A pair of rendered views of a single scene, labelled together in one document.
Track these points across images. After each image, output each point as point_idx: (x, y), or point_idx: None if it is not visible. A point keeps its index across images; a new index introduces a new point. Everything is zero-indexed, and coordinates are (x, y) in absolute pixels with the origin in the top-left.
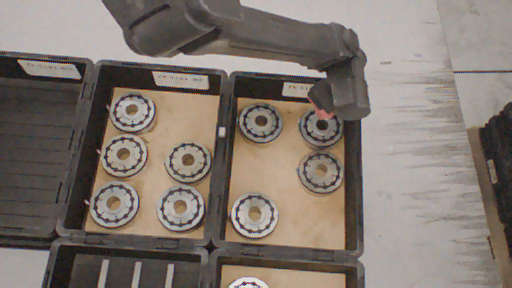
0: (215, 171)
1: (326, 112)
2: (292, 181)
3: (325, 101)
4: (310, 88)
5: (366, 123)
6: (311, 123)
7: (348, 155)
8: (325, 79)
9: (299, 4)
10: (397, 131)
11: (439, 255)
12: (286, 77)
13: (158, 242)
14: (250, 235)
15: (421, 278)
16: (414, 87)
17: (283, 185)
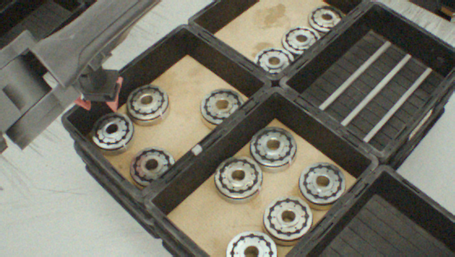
0: (228, 127)
1: (119, 74)
2: (171, 117)
3: (112, 77)
4: (111, 93)
5: (66, 154)
6: (117, 136)
7: (119, 97)
8: (94, 92)
9: None
10: (54, 132)
11: (122, 50)
12: (103, 159)
13: (309, 108)
14: (238, 94)
15: (146, 47)
16: (5, 153)
17: (180, 119)
